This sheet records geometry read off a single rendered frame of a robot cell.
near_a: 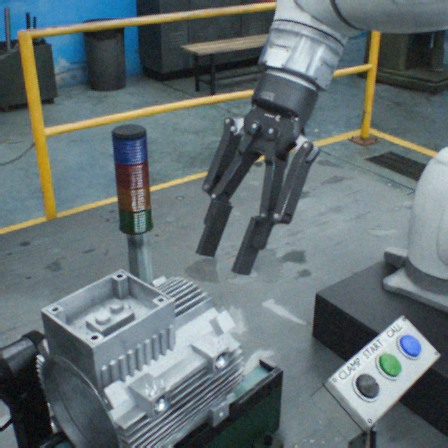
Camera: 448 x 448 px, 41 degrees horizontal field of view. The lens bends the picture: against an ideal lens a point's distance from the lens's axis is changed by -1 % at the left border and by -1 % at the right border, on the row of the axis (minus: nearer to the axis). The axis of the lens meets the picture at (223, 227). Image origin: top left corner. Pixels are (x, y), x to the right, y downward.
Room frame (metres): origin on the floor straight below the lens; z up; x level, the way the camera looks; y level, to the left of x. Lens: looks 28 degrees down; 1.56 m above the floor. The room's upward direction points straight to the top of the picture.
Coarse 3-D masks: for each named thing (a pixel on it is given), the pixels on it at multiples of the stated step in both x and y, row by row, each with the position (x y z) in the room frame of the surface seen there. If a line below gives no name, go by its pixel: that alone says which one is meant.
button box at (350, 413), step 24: (384, 336) 0.60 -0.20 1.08; (360, 360) 0.56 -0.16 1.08; (408, 360) 0.58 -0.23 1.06; (432, 360) 0.59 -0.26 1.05; (336, 384) 0.52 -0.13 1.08; (384, 384) 0.54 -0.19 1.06; (408, 384) 0.55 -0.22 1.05; (336, 408) 0.51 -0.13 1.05; (360, 408) 0.50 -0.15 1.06; (384, 408) 0.51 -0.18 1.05; (360, 432) 0.49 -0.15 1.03
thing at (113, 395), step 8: (160, 280) 0.71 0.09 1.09; (224, 312) 0.64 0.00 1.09; (216, 320) 0.62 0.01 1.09; (224, 320) 0.63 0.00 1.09; (232, 320) 0.63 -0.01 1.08; (216, 328) 0.62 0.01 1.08; (224, 328) 0.62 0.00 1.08; (232, 328) 0.62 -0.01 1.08; (40, 344) 0.58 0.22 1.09; (40, 352) 0.58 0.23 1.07; (48, 352) 0.57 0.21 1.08; (112, 384) 0.50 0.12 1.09; (120, 384) 0.51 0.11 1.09; (104, 392) 0.49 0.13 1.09; (112, 392) 0.49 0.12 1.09; (120, 392) 0.50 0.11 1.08; (104, 400) 0.49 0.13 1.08; (112, 400) 0.49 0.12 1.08; (120, 400) 0.49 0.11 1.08; (112, 408) 0.48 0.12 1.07; (56, 424) 0.58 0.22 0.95
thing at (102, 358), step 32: (96, 288) 0.62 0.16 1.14; (128, 288) 0.64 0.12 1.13; (64, 320) 0.57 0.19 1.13; (96, 320) 0.56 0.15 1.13; (128, 320) 0.58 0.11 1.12; (160, 320) 0.57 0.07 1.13; (64, 352) 0.54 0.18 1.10; (96, 352) 0.50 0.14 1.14; (128, 352) 0.53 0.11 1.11; (160, 352) 0.57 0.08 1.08; (96, 384) 0.50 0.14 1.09
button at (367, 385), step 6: (360, 378) 0.53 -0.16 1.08; (366, 378) 0.53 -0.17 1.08; (372, 378) 0.53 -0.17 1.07; (360, 384) 0.52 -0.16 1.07; (366, 384) 0.52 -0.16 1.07; (372, 384) 0.52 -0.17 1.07; (378, 384) 0.53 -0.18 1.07; (360, 390) 0.52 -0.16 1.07; (366, 390) 0.52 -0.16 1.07; (372, 390) 0.52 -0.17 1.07; (378, 390) 0.52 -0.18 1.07; (366, 396) 0.51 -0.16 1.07; (372, 396) 0.51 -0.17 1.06
